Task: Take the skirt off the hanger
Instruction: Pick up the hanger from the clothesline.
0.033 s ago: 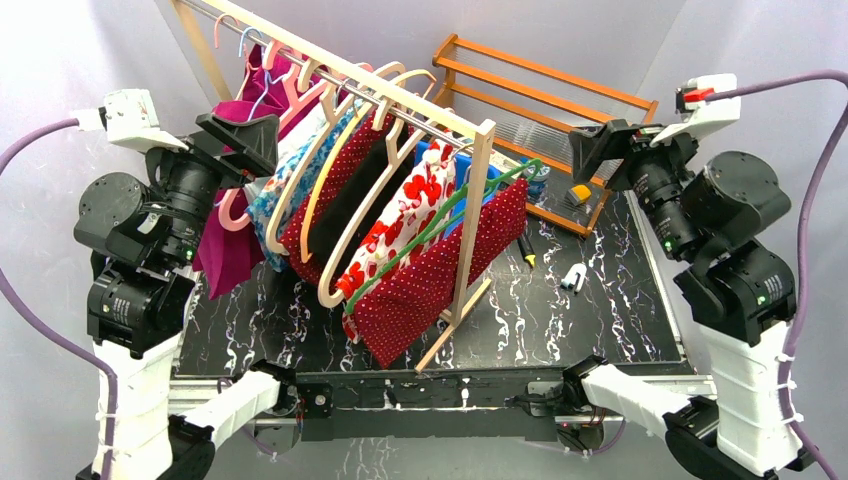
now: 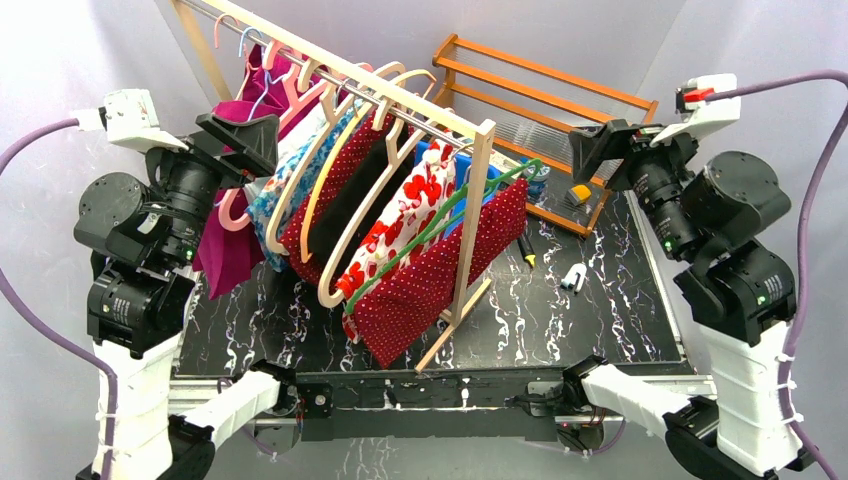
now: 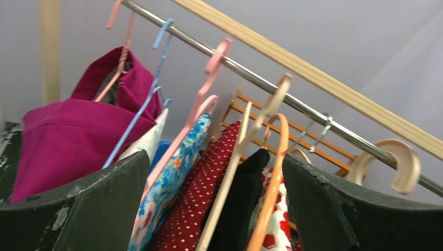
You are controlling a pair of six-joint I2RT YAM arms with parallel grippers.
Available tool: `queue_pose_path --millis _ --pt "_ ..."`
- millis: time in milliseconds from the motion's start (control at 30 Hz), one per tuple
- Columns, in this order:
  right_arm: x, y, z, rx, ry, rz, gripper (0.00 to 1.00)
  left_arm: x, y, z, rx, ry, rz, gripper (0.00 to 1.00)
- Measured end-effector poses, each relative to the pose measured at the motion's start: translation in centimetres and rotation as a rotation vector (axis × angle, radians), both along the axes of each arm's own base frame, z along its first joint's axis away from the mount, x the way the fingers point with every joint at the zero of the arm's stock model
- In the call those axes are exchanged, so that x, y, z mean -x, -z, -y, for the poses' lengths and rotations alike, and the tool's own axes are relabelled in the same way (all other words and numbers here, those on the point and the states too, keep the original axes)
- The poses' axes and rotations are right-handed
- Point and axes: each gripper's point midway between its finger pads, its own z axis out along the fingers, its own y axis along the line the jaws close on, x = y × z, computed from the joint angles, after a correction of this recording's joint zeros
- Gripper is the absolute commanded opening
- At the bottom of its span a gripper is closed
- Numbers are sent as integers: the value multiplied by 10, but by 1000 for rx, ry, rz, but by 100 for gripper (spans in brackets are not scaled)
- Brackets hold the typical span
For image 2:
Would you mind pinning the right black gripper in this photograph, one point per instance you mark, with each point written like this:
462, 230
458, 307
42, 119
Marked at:
616, 139

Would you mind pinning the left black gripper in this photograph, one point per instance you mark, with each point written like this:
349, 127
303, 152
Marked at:
221, 156

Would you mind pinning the red polka dot skirt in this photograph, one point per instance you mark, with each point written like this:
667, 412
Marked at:
395, 314

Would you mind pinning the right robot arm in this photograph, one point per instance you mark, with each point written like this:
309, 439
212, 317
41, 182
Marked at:
741, 295

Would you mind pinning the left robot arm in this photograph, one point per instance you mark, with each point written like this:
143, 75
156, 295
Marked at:
142, 235

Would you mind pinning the cream wooden hanger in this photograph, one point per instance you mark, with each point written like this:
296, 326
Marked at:
326, 296

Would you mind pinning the yellow grey small object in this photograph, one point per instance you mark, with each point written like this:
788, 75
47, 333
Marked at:
578, 195

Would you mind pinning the orange wooden shoe rack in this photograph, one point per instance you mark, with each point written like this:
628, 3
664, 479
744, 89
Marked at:
534, 108

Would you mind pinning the magenta garment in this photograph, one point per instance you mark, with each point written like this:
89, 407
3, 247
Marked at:
233, 242

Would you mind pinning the black garment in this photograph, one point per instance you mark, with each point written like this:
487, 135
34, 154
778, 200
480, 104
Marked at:
327, 224

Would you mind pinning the black yellow marker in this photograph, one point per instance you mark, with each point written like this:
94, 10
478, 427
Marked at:
526, 249

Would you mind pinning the white plastic clip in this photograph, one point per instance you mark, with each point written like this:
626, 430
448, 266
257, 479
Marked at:
575, 278

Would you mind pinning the white red poppy garment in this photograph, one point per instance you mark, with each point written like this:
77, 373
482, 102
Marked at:
409, 211

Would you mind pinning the wooden clothes rack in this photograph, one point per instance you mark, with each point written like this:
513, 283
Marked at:
377, 94

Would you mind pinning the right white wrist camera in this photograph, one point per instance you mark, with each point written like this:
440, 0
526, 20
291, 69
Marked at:
702, 117

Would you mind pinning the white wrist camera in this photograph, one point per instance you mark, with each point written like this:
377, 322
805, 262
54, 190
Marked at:
702, 117
129, 120

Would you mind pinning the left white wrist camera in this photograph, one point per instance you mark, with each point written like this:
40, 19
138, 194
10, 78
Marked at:
129, 120

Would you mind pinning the black base frame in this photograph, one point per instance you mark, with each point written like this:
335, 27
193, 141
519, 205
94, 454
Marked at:
518, 402

